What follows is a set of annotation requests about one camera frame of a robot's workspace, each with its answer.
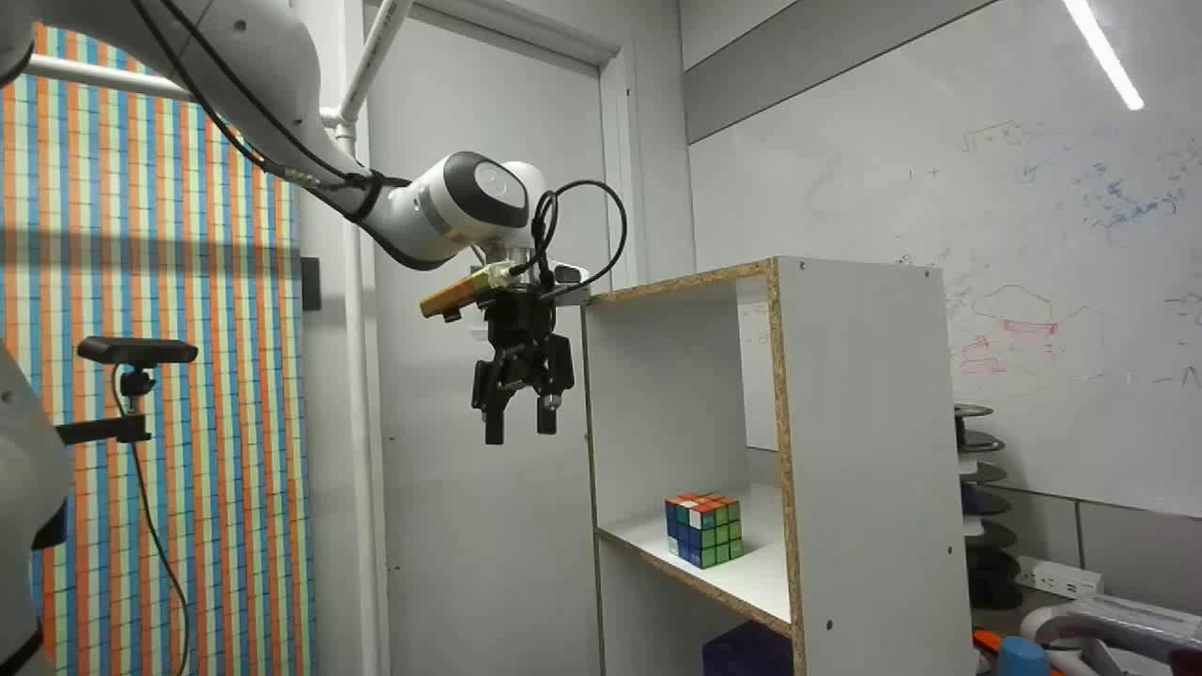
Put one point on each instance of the white wooden shelf unit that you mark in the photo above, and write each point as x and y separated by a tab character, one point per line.
866	464

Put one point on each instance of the wrist camera on tan mount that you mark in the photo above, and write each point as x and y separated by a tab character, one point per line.
455	293

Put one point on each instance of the dark blue box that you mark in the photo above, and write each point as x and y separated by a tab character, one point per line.
746	656

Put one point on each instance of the grey and white device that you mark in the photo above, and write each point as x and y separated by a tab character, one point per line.
1113	622

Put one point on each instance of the colourful striped wall panel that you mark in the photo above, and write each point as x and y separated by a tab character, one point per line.
210	475

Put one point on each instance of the small black wall box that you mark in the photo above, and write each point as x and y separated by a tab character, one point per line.
310	284

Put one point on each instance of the white slanted pipe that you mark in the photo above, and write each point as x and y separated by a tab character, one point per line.
375	51

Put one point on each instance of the white power strip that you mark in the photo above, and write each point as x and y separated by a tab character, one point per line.
1060	579

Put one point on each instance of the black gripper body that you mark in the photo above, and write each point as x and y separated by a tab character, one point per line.
518	320

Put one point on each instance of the white door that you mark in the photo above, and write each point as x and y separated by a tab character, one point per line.
474	551

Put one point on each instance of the blue and orange object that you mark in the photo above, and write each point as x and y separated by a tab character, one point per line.
1014	657

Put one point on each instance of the multicoloured Rubik's cube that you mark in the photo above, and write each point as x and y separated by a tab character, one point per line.
702	528

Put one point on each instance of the stack of black spools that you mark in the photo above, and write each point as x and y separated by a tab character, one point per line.
984	500

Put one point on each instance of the whiteboard with scribbles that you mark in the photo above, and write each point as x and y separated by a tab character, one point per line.
1001	313

